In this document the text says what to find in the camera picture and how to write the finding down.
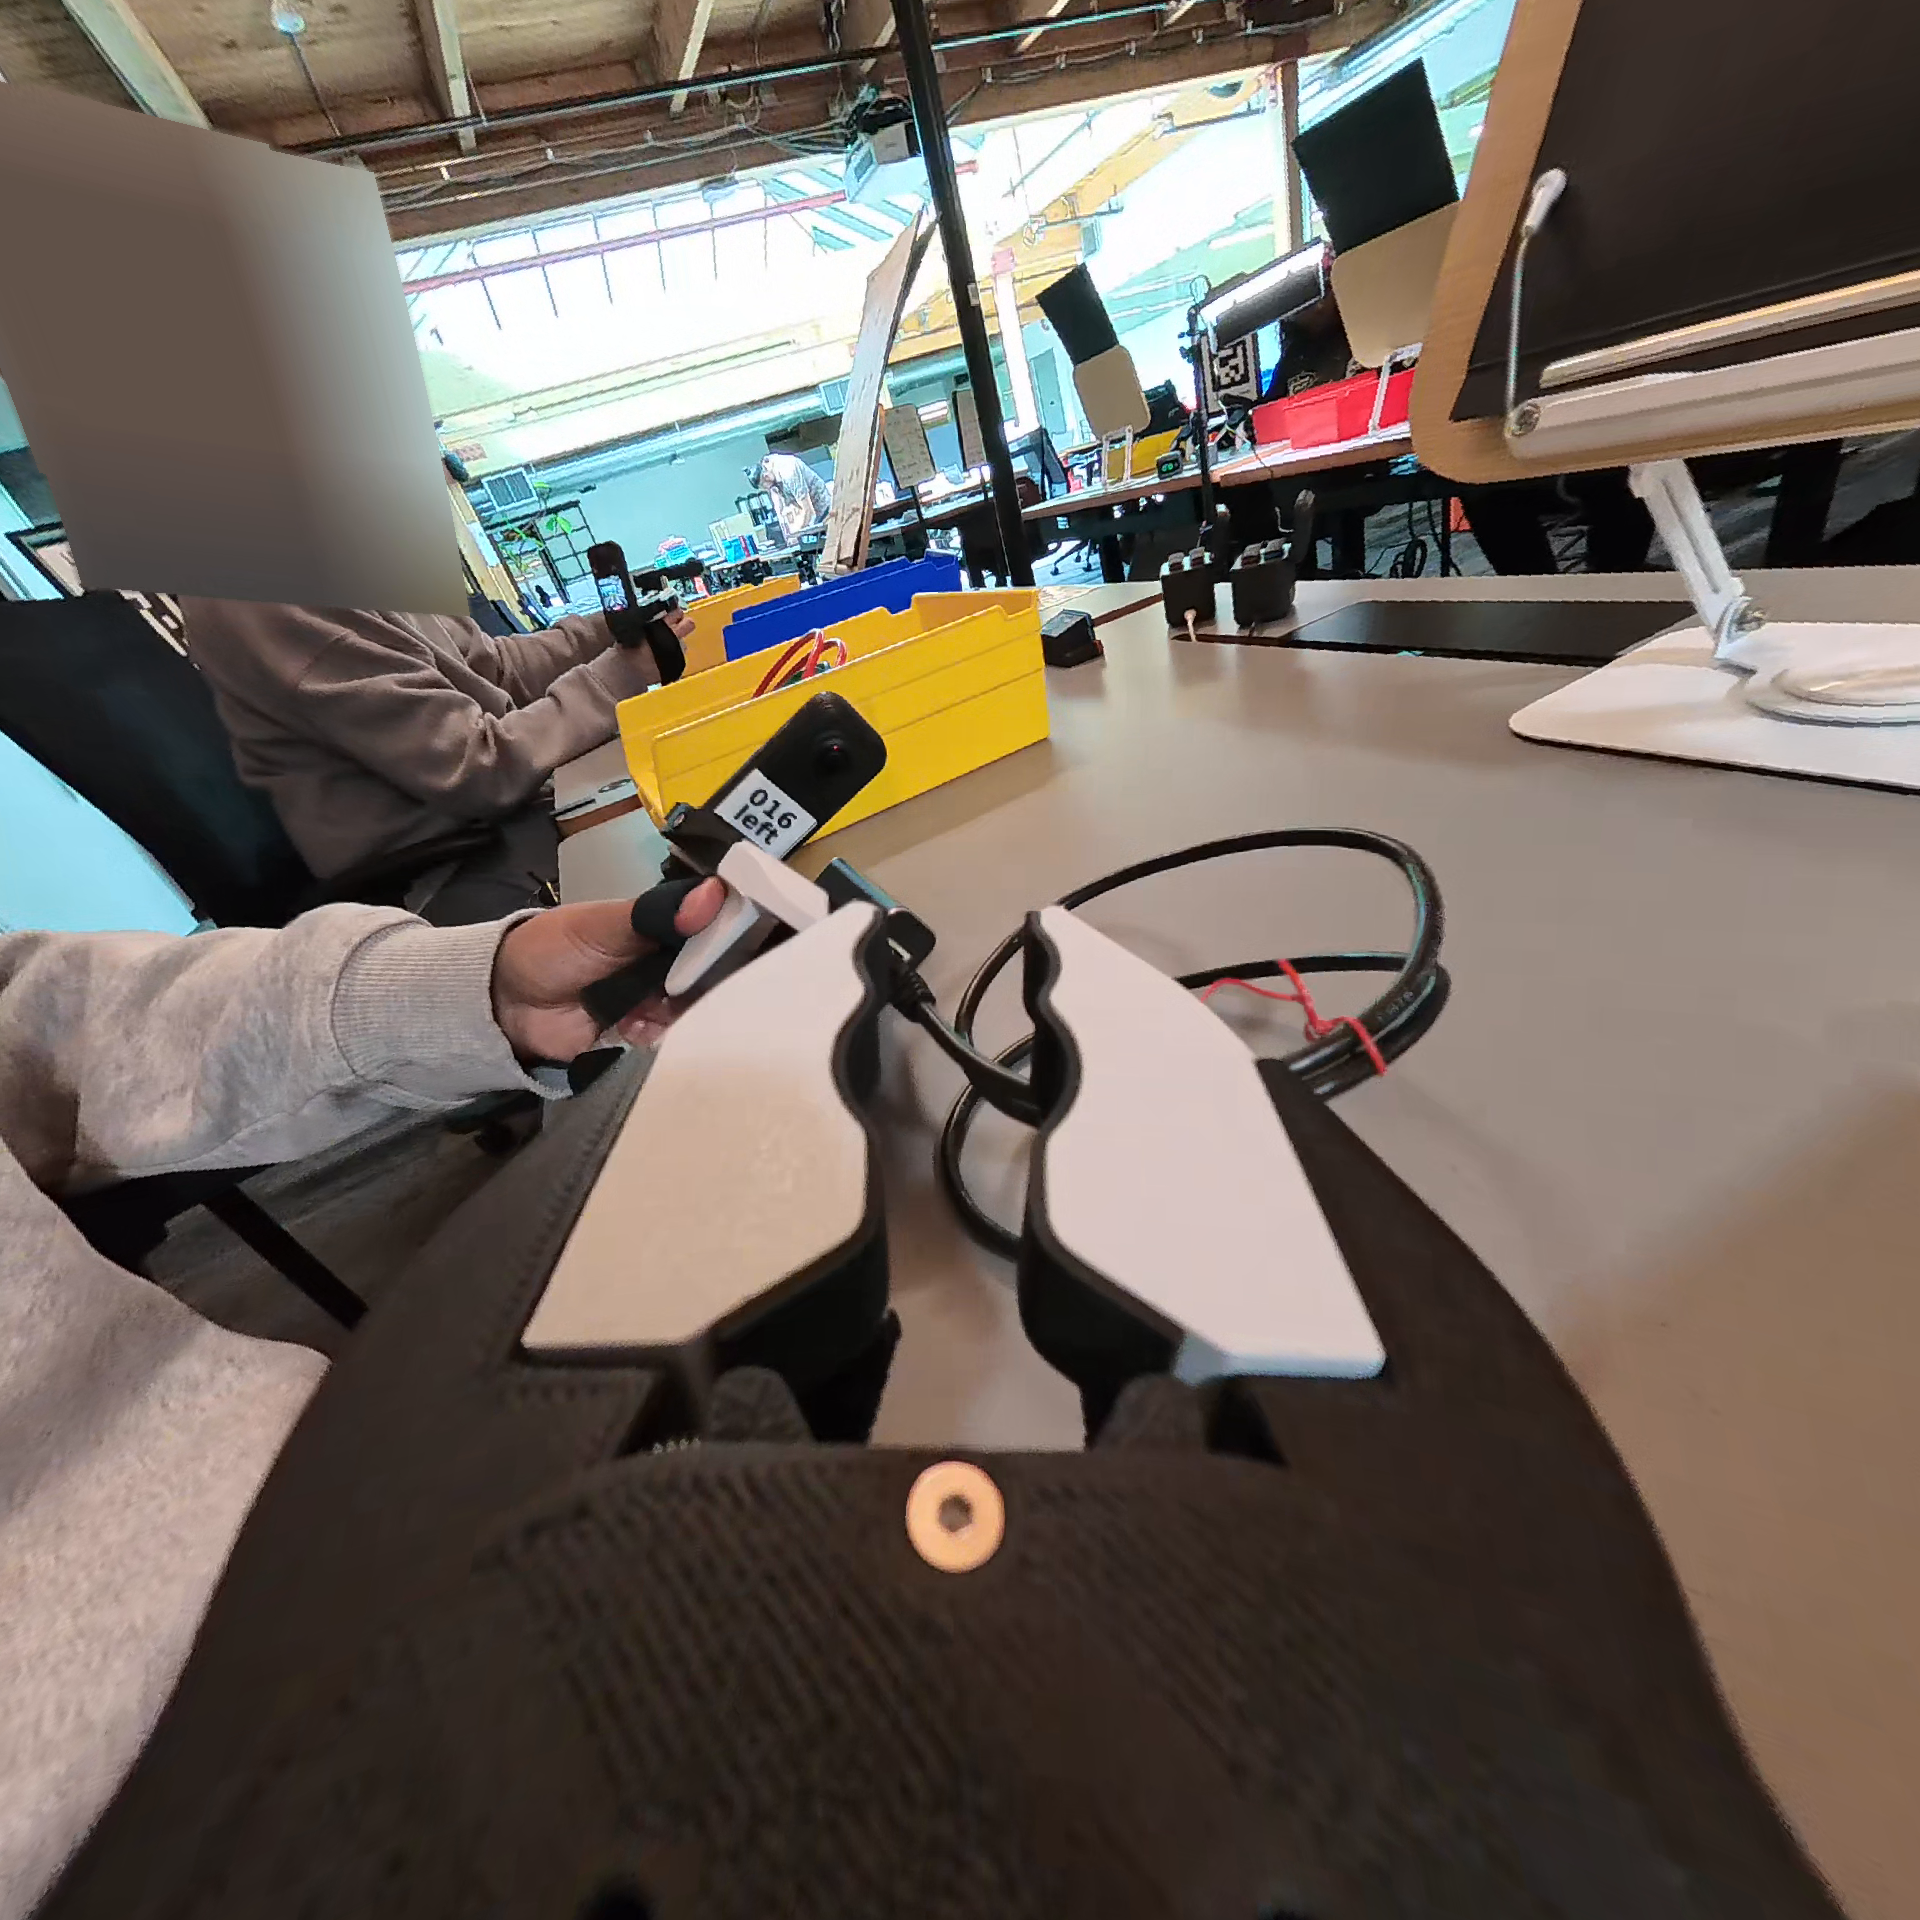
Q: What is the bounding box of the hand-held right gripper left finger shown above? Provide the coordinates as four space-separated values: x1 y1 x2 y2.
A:
519 900 904 1402

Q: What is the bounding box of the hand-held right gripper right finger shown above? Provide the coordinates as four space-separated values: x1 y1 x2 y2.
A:
1018 902 1389 1424

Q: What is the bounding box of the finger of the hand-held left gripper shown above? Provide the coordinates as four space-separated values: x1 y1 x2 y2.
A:
719 846 833 936

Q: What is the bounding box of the yellow plastic bin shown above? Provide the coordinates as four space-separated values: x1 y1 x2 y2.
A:
615 589 1052 866
674 574 805 676

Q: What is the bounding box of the black ethernet cable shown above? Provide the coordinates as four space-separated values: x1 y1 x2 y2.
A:
897 832 1455 1262

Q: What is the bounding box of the person's left forearm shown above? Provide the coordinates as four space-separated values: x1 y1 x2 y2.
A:
0 900 579 1202

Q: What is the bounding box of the black desk mat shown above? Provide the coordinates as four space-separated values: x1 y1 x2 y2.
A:
1201 598 1697 664

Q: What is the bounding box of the person's left hand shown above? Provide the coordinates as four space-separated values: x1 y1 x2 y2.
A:
491 877 736 1066

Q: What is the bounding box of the blue plastic bin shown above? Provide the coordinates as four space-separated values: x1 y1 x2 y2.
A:
720 551 964 663

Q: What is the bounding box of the red twist tie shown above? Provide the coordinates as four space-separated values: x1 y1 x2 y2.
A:
1201 960 1389 1078

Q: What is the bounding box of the leaning wooden board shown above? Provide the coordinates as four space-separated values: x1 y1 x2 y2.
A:
816 209 939 577

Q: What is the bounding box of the black pole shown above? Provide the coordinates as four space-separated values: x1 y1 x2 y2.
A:
892 0 1037 586

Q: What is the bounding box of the red plastic bin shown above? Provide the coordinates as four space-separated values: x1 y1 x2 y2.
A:
1252 368 1418 448

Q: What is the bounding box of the white stand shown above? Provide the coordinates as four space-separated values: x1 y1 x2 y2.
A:
1507 462 1920 792

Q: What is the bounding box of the black office chair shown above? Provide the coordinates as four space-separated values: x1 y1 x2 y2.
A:
0 592 319 938

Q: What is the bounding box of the person's grey sweatshirt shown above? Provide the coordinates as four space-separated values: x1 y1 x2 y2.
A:
0 1153 336 1920

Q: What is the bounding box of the black wood-edged panel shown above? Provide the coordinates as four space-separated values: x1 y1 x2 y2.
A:
1410 0 1920 485

